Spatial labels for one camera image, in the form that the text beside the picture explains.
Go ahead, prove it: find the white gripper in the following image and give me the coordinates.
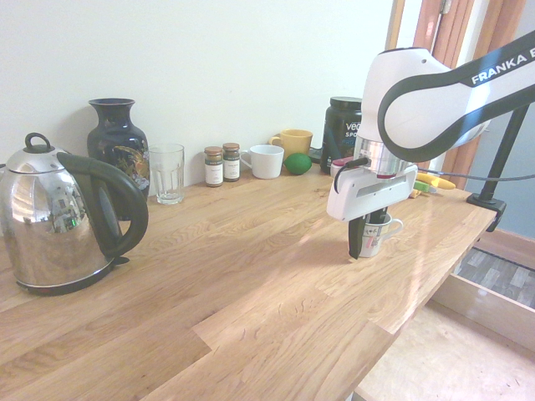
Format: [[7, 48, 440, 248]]
[[326, 163, 420, 261]]

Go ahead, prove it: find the small white printed mug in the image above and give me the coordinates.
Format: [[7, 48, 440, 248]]
[[359, 212, 405, 260]]

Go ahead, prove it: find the yellow mug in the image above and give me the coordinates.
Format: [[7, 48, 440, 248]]
[[267, 129, 314, 160]]

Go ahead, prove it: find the yellow banana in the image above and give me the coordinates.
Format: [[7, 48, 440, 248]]
[[415, 170, 456, 191]]

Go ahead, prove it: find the green lime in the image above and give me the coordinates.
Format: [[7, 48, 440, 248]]
[[283, 152, 313, 176]]

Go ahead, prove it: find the black protein powder tub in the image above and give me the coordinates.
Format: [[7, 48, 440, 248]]
[[319, 96, 364, 176]]

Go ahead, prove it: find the plain white cup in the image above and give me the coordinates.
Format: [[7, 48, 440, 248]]
[[238, 144, 286, 180]]

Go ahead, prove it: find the brown lid spice jar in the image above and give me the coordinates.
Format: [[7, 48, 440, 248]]
[[203, 145, 225, 189], [222, 142, 242, 184]]

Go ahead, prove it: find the clear drinking glass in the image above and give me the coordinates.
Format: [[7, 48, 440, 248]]
[[148, 143, 186, 206]]

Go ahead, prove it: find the dark blue floral vase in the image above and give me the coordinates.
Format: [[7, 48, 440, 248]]
[[86, 98, 151, 222]]

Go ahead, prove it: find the stainless steel electric kettle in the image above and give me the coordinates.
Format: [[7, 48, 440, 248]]
[[0, 132, 150, 297]]

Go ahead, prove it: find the grey braided cable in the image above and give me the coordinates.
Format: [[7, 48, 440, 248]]
[[333, 155, 509, 190]]

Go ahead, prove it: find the black clamp camera mount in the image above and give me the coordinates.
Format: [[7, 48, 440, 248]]
[[466, 104, 527, 233]]

